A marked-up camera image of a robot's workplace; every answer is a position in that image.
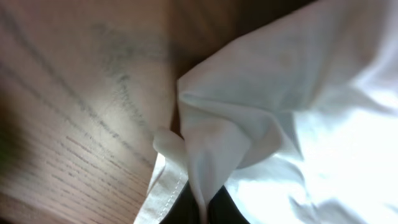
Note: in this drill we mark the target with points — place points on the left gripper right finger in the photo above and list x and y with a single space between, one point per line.
222 209

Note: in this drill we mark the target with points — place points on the white t-shirt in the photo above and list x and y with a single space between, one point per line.
298 120

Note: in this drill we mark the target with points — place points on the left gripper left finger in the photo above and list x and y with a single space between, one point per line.
184 210

